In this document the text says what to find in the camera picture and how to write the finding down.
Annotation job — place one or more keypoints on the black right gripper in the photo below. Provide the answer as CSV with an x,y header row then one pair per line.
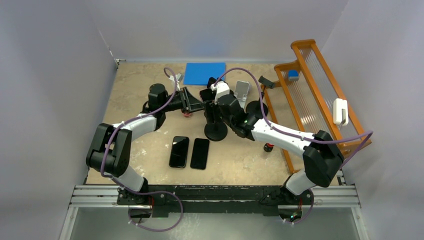
x,y
211,108

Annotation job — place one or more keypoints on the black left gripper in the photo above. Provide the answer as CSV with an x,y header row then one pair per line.
x,y
193,104

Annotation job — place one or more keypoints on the black phone purple edge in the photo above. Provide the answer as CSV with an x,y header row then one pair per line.
x,y
207,95

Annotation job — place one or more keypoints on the black round base phone stand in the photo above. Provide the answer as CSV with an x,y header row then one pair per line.
x,y
216,131

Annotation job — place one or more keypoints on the black phone white stripe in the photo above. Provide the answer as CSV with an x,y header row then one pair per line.
x,y
179,152

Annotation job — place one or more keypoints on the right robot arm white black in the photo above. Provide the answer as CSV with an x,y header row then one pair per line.
x,y
322,159

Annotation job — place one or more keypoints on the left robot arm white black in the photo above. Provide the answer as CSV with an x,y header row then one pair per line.
x,y
110,149

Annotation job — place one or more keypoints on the black phone on folding stand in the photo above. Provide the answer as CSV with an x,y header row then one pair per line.
x,y
212,82

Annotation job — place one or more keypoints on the white silver phone stand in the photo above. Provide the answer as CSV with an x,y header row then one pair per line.
x,y
241,92

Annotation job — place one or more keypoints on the pink patterned bottle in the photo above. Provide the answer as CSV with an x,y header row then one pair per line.
x,y
187,114

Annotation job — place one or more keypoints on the blue foam mat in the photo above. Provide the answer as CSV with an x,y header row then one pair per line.
x,y
198,73

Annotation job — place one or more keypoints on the red black emergency button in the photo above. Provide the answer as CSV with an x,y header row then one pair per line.
x,y
268,147

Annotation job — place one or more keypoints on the blue sponge block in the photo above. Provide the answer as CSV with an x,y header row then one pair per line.
x,y
293,75

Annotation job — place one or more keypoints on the orange wooden rack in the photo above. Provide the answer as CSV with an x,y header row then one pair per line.
x,y
310,99

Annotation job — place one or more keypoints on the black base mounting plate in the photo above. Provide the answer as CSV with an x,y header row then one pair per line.
x,y
267,200

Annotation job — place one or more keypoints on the white clip on rack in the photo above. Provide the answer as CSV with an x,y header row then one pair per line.
x,y
340,112

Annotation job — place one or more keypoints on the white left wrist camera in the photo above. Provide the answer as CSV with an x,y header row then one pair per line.
x,y
178,77

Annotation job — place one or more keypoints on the aluminium frame rail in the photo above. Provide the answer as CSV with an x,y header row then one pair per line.
x,y
106,196

